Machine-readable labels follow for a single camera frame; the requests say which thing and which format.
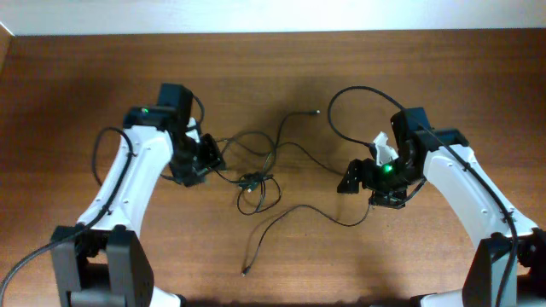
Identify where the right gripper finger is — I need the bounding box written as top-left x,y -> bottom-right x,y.
369,191 -> 407,209
337,159 -> 367,194

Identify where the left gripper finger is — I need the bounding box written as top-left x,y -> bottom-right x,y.
181,168 -> 209,187
200,134 -> 226,171

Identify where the black usb cable long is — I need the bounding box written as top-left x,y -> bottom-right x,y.
241,200 -> 372,277

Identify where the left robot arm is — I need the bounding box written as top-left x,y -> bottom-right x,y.
51,84 -> 225,306

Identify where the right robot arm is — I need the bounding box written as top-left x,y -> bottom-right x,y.
337,107 -> 545,306

